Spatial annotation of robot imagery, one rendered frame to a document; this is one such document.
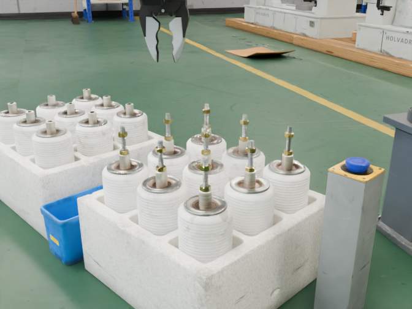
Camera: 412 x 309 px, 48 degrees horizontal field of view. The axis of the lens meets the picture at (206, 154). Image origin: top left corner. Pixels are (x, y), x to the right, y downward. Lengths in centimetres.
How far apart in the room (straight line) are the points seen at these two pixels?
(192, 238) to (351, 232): 27
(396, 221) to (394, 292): 23
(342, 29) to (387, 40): 91
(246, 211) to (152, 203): 17
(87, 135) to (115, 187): 32
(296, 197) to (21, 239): 70
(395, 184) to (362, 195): 44
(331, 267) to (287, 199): 16
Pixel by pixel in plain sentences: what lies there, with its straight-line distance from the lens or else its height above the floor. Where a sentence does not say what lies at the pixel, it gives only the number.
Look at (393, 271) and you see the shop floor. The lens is 115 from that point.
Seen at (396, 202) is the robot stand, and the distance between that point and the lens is 124.
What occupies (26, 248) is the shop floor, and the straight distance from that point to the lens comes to 123.
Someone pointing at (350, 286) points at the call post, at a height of 11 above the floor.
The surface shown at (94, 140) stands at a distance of 124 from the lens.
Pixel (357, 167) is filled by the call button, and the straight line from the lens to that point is 81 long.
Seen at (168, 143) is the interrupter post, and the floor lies 28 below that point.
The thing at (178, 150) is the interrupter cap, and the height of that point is 25.
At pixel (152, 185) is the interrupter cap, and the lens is 88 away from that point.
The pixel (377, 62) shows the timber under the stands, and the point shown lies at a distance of 348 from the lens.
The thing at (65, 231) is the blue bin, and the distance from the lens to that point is 108.
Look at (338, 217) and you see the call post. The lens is 84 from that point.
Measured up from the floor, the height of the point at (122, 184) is 23.
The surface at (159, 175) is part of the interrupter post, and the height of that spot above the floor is 27.
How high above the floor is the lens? 63
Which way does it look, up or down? 22 degrees down
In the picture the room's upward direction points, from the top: straight up
